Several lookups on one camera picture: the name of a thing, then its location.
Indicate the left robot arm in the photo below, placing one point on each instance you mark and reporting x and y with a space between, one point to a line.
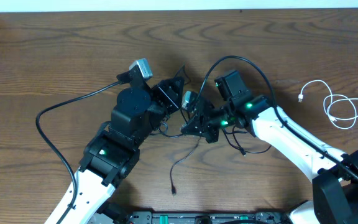
114 151

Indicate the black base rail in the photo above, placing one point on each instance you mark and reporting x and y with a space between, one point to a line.
113 213

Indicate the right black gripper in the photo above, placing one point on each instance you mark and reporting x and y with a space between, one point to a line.
204 121

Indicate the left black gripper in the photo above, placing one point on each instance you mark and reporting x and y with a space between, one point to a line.
165 95

